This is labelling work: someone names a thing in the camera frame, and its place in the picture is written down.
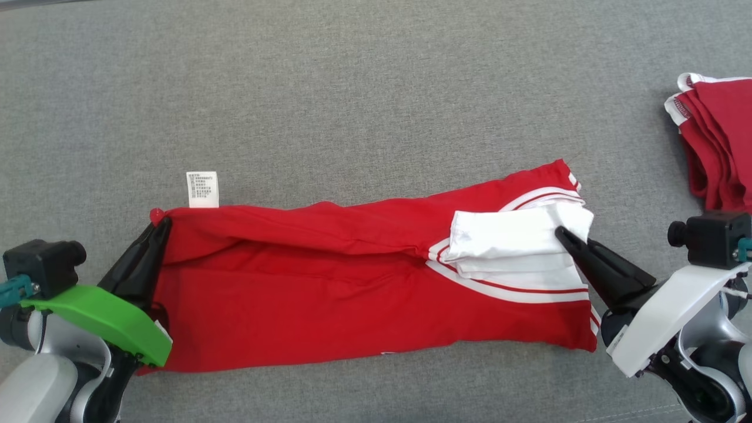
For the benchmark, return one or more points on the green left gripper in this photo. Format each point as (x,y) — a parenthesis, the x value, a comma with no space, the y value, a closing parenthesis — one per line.
(111,323)

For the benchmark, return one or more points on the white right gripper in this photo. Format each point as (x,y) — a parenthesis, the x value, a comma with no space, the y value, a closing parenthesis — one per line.
(670,317)

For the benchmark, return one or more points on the red and white t-shirt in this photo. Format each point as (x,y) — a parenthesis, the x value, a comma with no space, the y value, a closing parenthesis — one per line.
(329,294)

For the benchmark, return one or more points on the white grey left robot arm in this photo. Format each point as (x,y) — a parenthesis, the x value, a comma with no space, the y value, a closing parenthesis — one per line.
(35,388)

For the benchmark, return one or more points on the red garments stack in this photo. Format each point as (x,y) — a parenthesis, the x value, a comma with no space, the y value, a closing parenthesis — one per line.
(722,141)

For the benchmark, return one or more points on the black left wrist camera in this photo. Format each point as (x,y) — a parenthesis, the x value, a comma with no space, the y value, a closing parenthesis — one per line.
(41,264)

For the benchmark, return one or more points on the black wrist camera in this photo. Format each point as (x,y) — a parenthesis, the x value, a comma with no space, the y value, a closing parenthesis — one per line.
(714,238)
(41,264)

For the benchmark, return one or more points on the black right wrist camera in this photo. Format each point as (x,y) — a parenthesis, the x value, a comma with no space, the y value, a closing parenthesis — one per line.
(714,238)

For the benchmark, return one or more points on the teal left camera connector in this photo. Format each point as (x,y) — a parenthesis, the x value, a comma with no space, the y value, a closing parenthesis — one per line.
(14,291)

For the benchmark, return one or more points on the teal camera connector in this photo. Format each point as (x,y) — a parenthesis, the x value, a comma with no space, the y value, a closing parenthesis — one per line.
(14,291)
(745,249)

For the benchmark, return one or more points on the teal right camera connector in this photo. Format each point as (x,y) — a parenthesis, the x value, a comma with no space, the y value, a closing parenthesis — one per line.
(745,249)

